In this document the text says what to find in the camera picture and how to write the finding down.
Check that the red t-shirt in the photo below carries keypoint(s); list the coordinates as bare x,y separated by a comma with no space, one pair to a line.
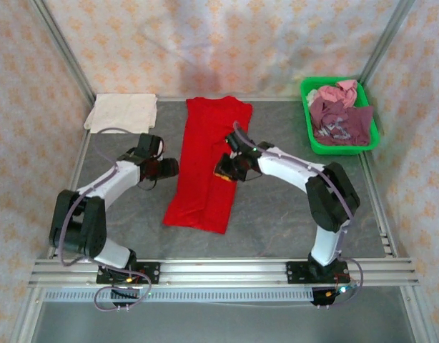
198,160

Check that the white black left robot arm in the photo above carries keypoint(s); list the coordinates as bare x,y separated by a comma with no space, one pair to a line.
112,178

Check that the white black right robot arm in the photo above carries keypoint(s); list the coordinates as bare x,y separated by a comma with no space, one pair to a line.
287,171

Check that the white folded t-shirt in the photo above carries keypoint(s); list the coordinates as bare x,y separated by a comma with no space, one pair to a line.
123,112

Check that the white crumpled cloth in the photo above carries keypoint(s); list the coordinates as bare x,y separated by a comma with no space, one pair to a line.
311,95

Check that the maroon printed t-shirt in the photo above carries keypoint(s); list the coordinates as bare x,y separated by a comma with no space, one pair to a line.
351,125

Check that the pink t-shirt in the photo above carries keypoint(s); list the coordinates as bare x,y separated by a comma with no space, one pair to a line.
334,93

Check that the yellow power connector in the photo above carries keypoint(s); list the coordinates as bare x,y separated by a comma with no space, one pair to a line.
327,293
128,281

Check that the green plastic basket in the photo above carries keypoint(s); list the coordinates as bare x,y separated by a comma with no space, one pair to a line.
373,139

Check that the aluminium table back rail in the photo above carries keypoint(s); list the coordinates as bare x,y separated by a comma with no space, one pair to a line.
276,99

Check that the aluminium mounting rail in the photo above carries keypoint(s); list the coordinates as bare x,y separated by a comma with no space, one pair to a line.
223,268

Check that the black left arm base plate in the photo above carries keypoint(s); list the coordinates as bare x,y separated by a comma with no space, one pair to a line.
151,273

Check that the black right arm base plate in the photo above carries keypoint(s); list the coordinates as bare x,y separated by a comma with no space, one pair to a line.
296,273

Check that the aluminium frame post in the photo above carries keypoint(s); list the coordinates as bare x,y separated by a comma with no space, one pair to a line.
62,53
384,43

